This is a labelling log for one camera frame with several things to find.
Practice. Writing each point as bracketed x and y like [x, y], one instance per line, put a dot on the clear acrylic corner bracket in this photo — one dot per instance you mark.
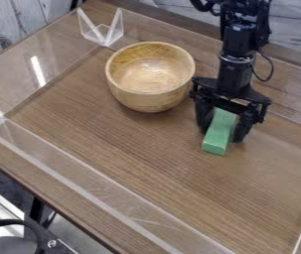
[100, 34]

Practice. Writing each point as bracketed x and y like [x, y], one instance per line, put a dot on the green rectangular block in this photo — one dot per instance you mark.
[218, 132]

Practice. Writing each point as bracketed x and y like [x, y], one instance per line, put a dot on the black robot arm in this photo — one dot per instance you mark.
[229, 92]

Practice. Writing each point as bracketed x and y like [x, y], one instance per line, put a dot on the black metal base plate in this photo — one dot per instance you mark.
[43, 244]

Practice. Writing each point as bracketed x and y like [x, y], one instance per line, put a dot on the brown wooden bowl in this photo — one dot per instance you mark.
[149, 75]

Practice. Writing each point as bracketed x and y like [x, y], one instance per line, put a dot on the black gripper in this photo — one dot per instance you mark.
[207, 97]

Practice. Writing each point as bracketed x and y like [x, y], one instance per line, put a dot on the black table leg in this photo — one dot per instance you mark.
[36, 210]

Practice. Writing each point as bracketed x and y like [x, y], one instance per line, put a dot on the clear acrylic front barrier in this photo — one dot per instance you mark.
[130, 163]

